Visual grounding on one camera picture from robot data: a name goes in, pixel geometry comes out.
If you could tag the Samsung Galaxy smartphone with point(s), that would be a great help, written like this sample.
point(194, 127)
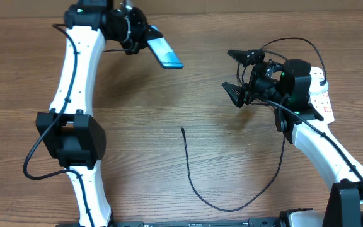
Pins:
point(163, 52)

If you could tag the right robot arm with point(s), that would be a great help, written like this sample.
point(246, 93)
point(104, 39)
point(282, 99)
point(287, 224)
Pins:
point(298, 93)

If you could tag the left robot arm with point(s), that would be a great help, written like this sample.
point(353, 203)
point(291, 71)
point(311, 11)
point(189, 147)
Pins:
point(68, 129)

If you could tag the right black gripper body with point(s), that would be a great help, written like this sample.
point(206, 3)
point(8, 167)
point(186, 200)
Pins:
point(263, 86)

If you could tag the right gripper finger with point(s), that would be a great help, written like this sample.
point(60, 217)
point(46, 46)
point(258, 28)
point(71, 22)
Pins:
point(238, 94)
point(246, 58)

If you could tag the white power strip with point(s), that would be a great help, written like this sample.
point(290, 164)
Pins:
point(321, 101)

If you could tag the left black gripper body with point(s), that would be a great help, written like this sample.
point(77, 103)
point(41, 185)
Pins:
point(139, 32)

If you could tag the white USB charger plug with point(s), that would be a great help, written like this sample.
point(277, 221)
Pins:
point(318, 85)

